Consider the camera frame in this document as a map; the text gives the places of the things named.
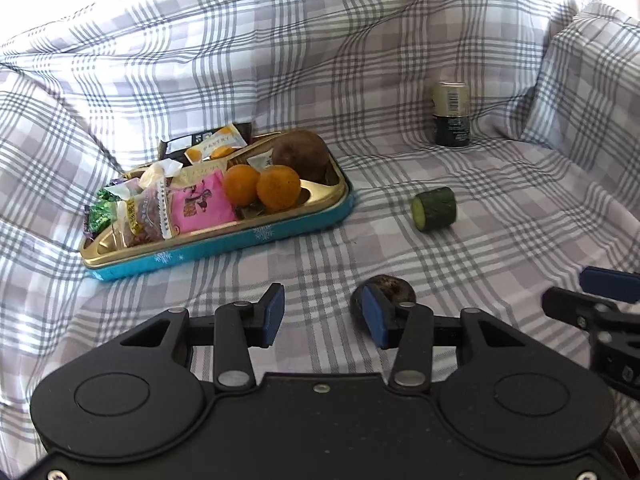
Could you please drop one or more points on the small orange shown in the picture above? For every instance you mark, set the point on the small orange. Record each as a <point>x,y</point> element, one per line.
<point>240,185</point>
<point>279,189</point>

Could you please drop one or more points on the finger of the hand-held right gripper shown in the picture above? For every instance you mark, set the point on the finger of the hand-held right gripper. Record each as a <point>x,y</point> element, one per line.
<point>610,282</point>
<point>575,307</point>

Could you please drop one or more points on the grey plaid pillow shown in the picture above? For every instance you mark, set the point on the grey plaid pillow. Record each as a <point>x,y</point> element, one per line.
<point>585,75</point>

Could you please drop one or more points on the dark chocolate wrapper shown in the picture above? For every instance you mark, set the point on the dark chocolate wrapper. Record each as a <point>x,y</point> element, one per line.
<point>177,144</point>

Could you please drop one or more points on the pink snack packet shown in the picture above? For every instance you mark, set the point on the pink snack packet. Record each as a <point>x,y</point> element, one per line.
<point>202,205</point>

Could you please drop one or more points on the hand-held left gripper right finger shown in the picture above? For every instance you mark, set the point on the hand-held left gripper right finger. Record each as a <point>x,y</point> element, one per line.
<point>375,318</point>

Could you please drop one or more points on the beige snack packet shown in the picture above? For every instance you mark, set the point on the beige snack packet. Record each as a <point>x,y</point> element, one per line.
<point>202,172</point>

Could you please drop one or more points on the green candy wrapper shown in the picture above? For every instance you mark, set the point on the green candy wrapper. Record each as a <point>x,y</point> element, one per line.
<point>102,210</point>

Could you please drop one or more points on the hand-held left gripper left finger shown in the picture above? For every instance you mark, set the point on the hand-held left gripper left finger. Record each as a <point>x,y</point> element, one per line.
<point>273,316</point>

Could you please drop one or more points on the grey plaid bed sheet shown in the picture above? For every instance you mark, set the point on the grey plaid bed sheet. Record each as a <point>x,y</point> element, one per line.
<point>325,50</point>

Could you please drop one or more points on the short cucumber piece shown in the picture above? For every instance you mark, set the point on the short cucumber piece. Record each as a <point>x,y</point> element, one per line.
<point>440,209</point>

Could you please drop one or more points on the brown round fruit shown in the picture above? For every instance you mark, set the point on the brown round fruit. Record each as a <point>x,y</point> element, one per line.
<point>302,155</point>

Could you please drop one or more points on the blue and gold tin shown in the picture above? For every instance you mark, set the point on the blue and gold tin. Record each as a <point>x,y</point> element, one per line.
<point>280,232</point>

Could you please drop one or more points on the beige and black can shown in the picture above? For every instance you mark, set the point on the beige and black can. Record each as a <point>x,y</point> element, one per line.
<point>451,115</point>

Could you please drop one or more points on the clear packet of brown snack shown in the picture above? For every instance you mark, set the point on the clear packet of brown snack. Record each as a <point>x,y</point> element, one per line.
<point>145,220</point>

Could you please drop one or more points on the white crinkled wrapper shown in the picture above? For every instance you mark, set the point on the white crinkled wrapper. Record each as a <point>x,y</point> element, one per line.
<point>157,172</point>

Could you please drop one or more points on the orange and white pastry packet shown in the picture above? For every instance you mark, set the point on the orange and white pastry packet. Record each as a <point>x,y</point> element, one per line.
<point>215,144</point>

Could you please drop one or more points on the dark brown fruit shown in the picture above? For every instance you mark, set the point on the dark brown fruit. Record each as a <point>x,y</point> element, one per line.
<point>395,287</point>

